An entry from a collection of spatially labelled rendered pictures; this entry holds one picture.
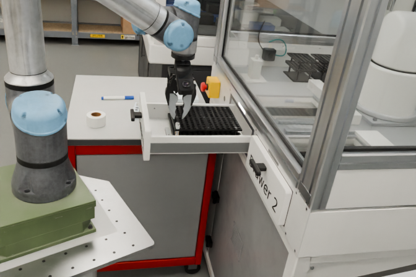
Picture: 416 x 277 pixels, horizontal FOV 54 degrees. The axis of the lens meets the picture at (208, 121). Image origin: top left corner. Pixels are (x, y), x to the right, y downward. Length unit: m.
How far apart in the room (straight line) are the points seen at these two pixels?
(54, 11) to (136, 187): 4.09
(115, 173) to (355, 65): 1.05
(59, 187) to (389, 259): 0.86
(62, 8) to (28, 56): 4.44
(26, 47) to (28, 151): 0.25
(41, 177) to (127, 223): 0.26
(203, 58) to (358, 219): 1.35
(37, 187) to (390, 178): 0.81
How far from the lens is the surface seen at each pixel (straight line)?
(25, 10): 1.03
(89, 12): 5.49
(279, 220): 1.08
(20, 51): 1.06
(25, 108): 0.98
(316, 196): 0.94
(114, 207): 1.18
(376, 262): 1.22
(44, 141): 0.98
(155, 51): 2.11
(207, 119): 1.38
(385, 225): 1.11
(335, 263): 1.15
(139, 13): 0.96
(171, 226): 1.79
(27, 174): 1.04
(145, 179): 1.62
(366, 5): 0.80
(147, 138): 1.22
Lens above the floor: 1.50
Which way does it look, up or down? 26 degrees down
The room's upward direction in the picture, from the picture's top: 7 degrees clockwise
